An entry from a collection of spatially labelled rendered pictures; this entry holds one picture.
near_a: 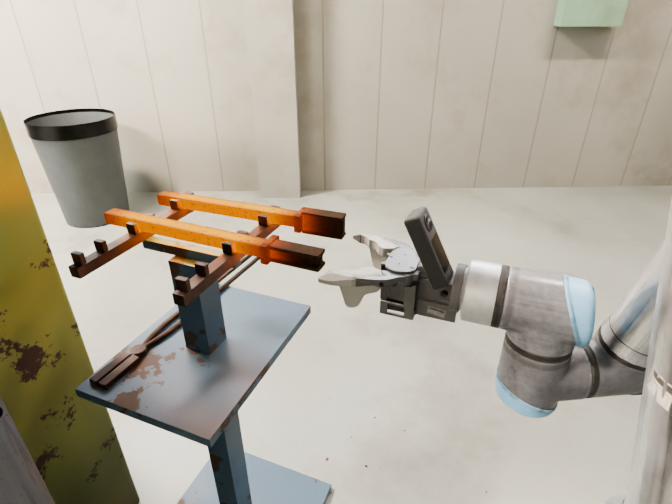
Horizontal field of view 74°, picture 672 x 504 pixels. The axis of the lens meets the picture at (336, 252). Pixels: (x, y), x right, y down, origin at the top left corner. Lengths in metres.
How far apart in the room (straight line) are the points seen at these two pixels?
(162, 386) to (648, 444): 0.75
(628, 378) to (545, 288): 0.20
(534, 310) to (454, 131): 3.02
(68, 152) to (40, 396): 2.17
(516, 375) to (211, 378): 0.54
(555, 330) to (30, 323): 0.96
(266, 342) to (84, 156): 2.38
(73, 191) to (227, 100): 1.19
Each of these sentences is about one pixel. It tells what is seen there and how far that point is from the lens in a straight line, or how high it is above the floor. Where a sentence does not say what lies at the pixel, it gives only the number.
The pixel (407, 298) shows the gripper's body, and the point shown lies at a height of 0.92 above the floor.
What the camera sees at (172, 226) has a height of 0.95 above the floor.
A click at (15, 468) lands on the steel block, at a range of 0.94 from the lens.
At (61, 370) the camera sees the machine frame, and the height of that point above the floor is 0.59.
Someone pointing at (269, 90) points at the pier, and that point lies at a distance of 3.25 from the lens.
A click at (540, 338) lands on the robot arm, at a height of 0.91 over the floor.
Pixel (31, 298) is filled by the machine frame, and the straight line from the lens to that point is 1.08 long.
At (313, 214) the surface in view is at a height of 0.96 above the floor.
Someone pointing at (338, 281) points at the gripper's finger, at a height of 0.95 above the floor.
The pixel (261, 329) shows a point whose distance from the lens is 1.01.
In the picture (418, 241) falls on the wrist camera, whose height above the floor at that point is 1.01.
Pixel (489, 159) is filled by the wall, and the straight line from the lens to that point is 3.75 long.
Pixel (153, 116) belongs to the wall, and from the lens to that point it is 3.63.
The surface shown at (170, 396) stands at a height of 0.67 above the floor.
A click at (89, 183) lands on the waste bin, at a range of 3.23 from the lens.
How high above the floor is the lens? 1.30
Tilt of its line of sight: 29 degrees down
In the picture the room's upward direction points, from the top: straight up
